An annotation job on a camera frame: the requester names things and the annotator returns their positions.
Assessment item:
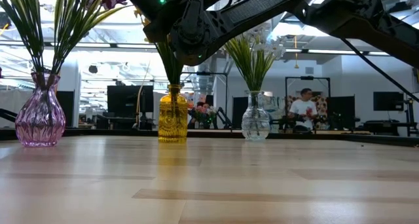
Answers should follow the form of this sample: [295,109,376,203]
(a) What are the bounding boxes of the yellow glass vase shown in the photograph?
[158,84,189,143]

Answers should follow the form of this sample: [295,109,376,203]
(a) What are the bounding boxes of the clear glass vase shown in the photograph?
[241,90,272,141]

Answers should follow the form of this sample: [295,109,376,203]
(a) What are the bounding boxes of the purple glass vase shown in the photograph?
[14,71,67,148]

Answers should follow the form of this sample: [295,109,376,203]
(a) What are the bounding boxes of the pink background flowers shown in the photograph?
[188,101,217,129]

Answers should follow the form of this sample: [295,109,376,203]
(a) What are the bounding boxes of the white blue patterned cloth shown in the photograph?
[263,94,289,123]

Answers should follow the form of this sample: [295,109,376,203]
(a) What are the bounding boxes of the black panel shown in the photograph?
[327,96,357,130]
[56,90,75,127]
[107,84,155,113]

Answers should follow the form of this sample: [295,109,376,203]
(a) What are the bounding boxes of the person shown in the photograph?
[287,87,319,133]

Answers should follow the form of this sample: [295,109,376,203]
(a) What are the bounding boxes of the white column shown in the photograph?
[58,58,82,126]

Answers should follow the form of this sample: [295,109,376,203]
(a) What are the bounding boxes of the black monitor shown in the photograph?
[373,91,405,112]

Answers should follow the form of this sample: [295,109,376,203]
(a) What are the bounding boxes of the black background desk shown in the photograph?
[363,120,419,137]

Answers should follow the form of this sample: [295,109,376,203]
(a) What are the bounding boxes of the black metal frame stand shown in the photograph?
[284,75,331,99]
[181,71,229,130]

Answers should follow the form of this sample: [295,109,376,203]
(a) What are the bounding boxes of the curved thin tan cable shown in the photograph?
[136,62,151,126]

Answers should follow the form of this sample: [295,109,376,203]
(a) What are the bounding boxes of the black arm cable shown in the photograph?
[340,37,419,103]

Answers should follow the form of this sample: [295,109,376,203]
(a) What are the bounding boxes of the camera on stand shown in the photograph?
[404,98,416,135]

